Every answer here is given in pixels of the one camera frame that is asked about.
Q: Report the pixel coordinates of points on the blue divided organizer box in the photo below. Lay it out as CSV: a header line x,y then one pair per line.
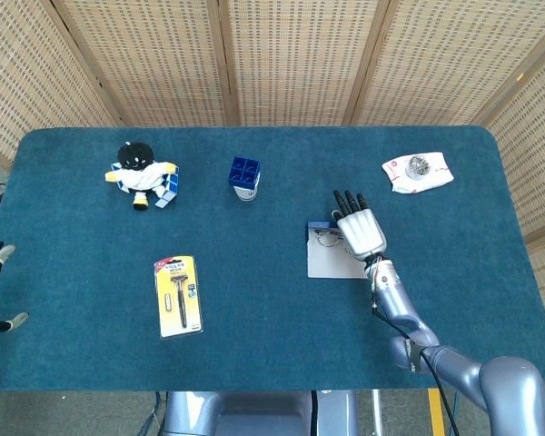
x,y
244,171

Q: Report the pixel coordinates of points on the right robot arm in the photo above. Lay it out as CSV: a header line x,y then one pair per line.
x,y
436,349

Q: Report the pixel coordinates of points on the blue carpet table cover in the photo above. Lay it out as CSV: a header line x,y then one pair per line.
x,y
272,327

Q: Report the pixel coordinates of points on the black-headed plush doll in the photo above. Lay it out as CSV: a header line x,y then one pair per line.
x,y
138,175

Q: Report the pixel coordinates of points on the clear jar of clips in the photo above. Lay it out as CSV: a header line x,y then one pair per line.
x,y
418,167

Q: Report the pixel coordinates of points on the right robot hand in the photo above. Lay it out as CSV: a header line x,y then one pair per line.
x,y
361,234

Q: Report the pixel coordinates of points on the metal table leg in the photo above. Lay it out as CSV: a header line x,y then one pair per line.
x,y
378,411

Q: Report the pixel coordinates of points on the bamboo folding screen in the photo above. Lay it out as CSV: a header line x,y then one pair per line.
x,y
300,68

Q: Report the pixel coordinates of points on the blue white snake cube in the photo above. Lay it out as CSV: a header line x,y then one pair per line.
x,y
168,193

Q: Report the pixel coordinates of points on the blue shallow box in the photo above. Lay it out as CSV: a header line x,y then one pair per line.
x,y
329,261

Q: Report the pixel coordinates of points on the yellow razor blister pack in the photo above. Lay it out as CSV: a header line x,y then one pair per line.
x,y
179,300

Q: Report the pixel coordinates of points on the black eyeglasses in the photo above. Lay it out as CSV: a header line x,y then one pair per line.
x,y
327,238

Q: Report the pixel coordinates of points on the grey-blue robot torso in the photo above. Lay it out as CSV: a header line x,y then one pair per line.
x,y
259,415

